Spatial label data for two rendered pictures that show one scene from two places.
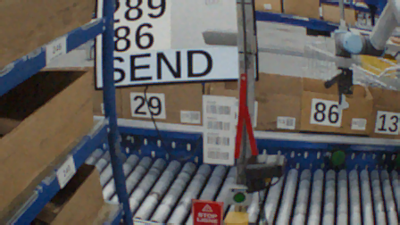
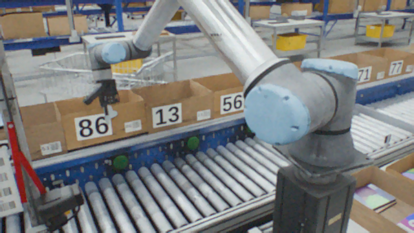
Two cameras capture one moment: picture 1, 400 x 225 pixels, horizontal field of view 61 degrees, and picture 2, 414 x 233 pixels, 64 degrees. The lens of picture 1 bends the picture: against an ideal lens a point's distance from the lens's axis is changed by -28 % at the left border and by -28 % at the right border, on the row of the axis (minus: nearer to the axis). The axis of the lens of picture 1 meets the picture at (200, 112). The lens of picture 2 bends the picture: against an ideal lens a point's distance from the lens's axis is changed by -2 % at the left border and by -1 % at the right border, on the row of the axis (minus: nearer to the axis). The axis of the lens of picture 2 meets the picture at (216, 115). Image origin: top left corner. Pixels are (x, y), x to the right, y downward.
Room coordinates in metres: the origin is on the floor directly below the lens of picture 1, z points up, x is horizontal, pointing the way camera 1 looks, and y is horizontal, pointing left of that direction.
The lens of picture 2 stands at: (0.22, 0.06, 1.64)
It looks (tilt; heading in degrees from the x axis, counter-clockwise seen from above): 23 degrees down; 314
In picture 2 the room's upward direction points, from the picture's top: straight up
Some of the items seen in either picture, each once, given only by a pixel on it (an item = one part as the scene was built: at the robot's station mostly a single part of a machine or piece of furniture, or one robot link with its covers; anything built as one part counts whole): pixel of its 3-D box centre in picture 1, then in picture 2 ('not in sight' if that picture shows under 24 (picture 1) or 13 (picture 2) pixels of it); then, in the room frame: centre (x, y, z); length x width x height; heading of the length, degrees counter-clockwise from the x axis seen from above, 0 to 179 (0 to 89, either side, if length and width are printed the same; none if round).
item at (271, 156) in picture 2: not in sight; (273, 158); (1.10, -1.28, 0.72); 0.52 x 0.05 x 0.05; 165
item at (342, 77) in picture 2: not in sight; (325, 91); (0.61, -0.77, 1.35); 0.17 x 0.15 x 0.18; 88
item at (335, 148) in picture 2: not in sight; (322, 136); (0.61, -0.78, 1.21); 0.19 x 0.19 x 0.10
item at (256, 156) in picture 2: not in sight; (264, 162); (1.12, -1.21, 0.72); 0.52 x 0.05 x 0.05; 165
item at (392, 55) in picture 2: not in sight; (385, 63); (1.14, -2.92, 0.96); 0.39 x 0.29 x 0.17; 76
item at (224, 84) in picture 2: not in sight; (229, 93); (1.54, -1.40, 0.96); 0.39 x 0.29 x 0.17; 75
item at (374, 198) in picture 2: not in sight; (367, 197); (0.57, -1.21, 0.78); 0.19 x 0.14 x 0.02; 72
